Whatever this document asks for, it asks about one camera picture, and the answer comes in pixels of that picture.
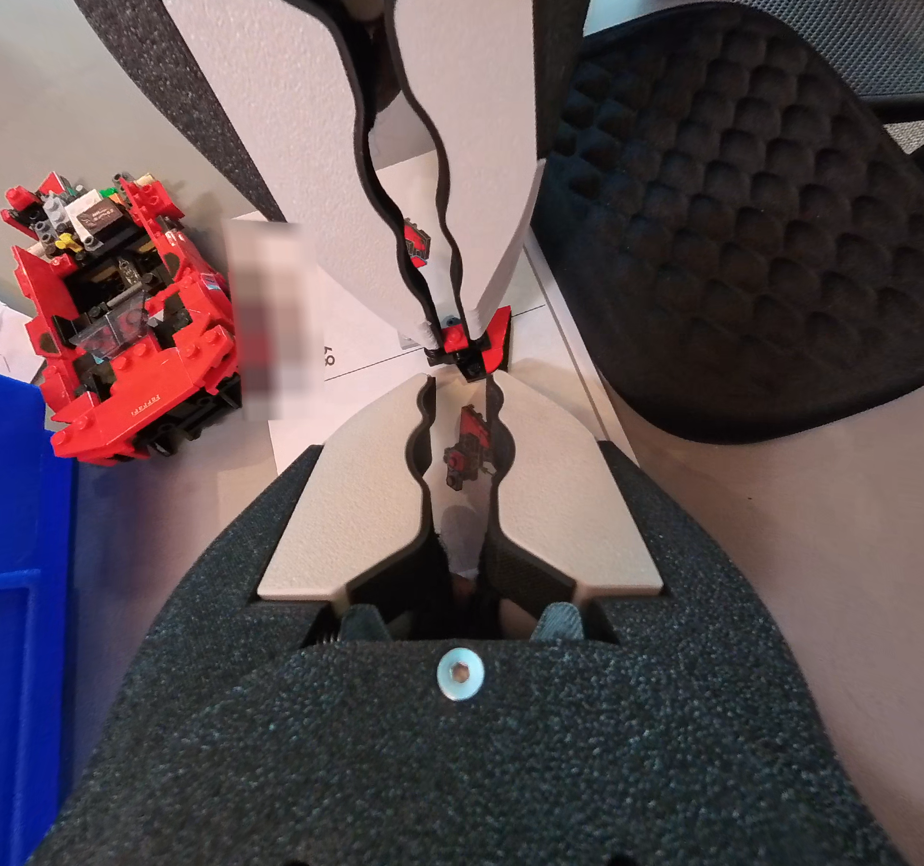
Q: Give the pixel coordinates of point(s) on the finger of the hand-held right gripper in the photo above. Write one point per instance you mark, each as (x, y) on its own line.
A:
(289, 108)
(483, 86)

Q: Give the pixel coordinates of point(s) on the dark mesh chair seat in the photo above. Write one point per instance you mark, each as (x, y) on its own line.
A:
(852, 21)

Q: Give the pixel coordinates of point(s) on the red toy brick car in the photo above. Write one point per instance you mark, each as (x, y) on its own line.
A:
(173, 375)

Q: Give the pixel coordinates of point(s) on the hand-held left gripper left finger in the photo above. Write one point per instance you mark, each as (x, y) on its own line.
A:
(346, 505)

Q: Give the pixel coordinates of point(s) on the black egg-crate foam pad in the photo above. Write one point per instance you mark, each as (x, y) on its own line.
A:
(736, 231)

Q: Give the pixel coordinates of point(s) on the white printed paper sheet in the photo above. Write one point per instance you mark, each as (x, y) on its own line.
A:
(14, 346)

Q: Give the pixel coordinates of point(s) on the blue plastic bin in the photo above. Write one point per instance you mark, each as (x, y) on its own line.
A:
(29, 592)

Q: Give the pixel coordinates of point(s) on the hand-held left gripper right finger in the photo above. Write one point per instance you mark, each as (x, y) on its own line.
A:
(570, 512)

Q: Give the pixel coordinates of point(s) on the white instruction booklet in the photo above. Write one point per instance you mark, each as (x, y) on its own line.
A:
(339, 404)

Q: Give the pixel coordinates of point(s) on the small red black brick piece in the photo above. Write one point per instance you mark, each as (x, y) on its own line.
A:
(458, 339)

